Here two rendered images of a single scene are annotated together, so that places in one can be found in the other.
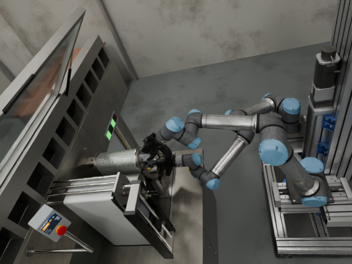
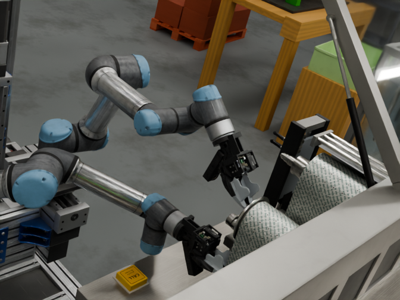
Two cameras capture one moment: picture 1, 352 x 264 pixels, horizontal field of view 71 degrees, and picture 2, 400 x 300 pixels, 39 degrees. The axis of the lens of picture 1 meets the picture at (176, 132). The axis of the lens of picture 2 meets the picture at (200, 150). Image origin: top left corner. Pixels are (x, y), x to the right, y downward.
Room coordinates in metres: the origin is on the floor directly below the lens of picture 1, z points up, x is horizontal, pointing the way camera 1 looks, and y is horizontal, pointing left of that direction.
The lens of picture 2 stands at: (2.30, 0.42, 2.13)
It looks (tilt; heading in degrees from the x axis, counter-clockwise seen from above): 29 degrees down; 196
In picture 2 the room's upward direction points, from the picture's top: 16 degrees clockwise
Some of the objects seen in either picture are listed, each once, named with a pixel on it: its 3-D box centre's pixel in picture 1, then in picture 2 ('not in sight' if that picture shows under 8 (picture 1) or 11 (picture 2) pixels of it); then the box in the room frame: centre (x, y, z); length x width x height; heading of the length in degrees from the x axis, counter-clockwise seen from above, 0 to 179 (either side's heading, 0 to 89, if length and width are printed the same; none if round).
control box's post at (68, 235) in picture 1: (76, 240); not in sight; (0.48, 0.47, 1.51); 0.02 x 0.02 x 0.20
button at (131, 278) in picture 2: not in sight; (131, 277); (1.06, -0.03, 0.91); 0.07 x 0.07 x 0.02; 70
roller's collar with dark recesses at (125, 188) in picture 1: (129, 189); (304, 169); (0.75, 0.31, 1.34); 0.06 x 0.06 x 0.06; 70
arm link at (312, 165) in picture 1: (310, 171); (56, 138); (0.67, -0.61, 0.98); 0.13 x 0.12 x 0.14; 150
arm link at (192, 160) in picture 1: (192, 160); (160, 211); (0.95, -0.03, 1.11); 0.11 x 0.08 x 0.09; 70
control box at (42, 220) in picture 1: (52, 223); not in sight; (0.48, 0.47, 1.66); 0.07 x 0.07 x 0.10; 45
